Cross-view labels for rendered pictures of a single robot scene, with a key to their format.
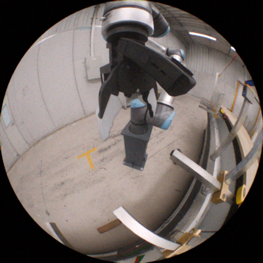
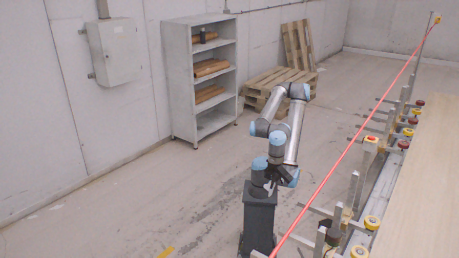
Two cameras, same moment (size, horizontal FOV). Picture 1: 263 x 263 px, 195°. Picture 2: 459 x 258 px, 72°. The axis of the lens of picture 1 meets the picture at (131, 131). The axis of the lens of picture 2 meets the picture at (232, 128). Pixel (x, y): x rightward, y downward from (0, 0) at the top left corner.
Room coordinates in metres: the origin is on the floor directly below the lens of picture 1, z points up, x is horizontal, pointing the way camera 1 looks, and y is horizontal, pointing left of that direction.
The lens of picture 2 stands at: (-1.23, 0.61, 2.11)
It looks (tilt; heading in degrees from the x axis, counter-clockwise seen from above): 27 degrees down; 346
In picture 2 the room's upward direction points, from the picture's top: straight up
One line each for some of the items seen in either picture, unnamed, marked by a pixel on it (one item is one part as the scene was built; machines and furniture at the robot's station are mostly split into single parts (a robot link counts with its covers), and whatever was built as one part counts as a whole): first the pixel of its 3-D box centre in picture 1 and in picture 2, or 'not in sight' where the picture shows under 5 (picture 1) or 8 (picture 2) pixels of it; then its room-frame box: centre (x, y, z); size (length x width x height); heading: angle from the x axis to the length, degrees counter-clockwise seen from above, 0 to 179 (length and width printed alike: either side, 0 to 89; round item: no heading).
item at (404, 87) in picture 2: (214, 101); (398, 110); (0.94, -1.49, 0.94); 0.03 x 0.03 x 0.48; 41
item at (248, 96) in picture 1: (248, 94); (370, 144); (0.12, -0.56, 1.18); 0.07 x 0.07 x 0.08; 41
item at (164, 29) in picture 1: (148, 22); (279, 133); (0.26, -0.05, 1.25); 0.12 x 0.12 x 0.09; 55
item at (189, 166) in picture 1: (213, 184); (333, 216); (-0.03, -0.29, 0.83); 0.43 x 0.03 x 0.04; 41
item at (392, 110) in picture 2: (217, 108); (386, 135); (0.61, -1.11, 0.91); 0.03 x 0.03 x 0.48; 41
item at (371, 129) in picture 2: (211, 108); (381, 131); (0.79, -1.23, 0.83); 0.43 x 0.03 x 0.04; 41
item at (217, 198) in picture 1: (221, 186); (345, 219); (-0.07, -0.35, 0.83); 0.13 x 0.06 x 0.05; 131
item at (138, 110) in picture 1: (140, 110); (262, 170); (0.56, -0.07, 0.79); 0.17 x 0.15 x 0.18; 55
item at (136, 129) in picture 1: (138, 123); (260, 185); (0.57, -0.07, 0.65); 0.19 x 0.19 x 0.10
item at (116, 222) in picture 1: (109, 226); not in sight; (-0.39, 0.24, 0.04); 0.30 x 0.08 x 0.08; 131
